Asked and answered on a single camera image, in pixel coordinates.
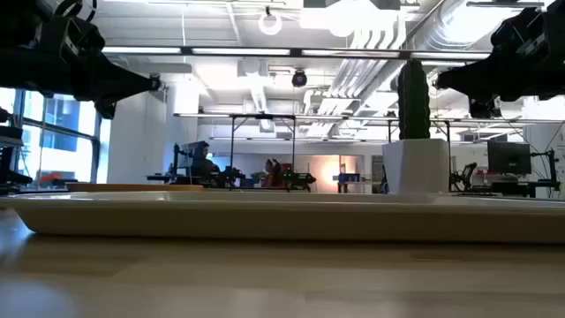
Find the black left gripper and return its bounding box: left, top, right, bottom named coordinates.
left=41, top=53, right=154, bottom=102

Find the beige plastic tray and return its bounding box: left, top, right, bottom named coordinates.
left=0, top=190, right=565, bottom=246

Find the silver ventilation duct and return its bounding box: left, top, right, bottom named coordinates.
left=408, top=0, right=492, bottom=51

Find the wooden plate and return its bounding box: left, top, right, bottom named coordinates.
left=65, top=182, right=206, bottom=193

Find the black equipment stand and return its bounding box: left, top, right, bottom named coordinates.
left=0, top=108, right=34, bottom=196

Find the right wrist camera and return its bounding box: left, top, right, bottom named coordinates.
left=468, top=95, right=503, bottom=120

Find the white plant pot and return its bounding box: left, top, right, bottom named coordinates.
left=380, top=138, right=451, bottom=196

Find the white ring lamp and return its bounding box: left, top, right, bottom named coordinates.
left=257, top=11, right=284, bottom=37

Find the person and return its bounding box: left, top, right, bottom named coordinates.
left=190, top=140, right=221, bottom=186
left=263, top=157, right=284, bottom=189

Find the black computer monitor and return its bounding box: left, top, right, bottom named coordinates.
left=486, top=140, right=532, bottom=176

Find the green cactus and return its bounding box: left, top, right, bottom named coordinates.
left=396, top=58, right=432, bottom=141

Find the long ceiling light bar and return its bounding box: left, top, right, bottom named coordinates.
left=100, top=44, right=493, bottom=61

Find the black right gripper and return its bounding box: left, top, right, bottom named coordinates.
left=433, top=56, right=539, bottom=103

